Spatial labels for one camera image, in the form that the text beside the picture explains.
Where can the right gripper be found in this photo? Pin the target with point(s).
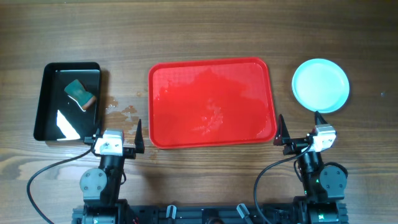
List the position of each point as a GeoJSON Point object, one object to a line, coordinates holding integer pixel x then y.
{"type": "Point", "coordinates": [296, 145]}

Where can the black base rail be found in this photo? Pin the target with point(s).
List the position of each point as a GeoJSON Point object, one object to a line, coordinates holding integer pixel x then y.
{"type": "Point", "coordinates": [217, 214]}

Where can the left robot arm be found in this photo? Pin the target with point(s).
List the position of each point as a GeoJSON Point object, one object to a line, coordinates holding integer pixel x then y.
{"type": "Point", "coordinates": [101, 185]}

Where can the black water basin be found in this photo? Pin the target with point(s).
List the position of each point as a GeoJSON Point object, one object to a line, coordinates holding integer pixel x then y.
{"type": "Point", "coordinates": [59, 118]}

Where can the red plastic tray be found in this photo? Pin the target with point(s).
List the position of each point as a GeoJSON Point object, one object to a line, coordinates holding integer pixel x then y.
{"type": "Point", "coordinates": [210, 103]}

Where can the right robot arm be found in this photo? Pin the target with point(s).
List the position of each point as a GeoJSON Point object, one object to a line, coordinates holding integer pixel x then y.
{"type": "Point", "coordinates": [323, 183]}

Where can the light blue plate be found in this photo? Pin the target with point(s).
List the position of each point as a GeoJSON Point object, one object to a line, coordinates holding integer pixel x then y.
{"type": "Point", "coordinates": [320, 85]}

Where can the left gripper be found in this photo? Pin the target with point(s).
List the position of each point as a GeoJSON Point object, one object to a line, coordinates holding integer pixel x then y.
{"type": "Point", "coordinates": [130, 150]}

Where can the orange green sponge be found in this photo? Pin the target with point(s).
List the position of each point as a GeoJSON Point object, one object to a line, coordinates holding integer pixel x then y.
{"type": "Point", "coordinates": [76, 91]}

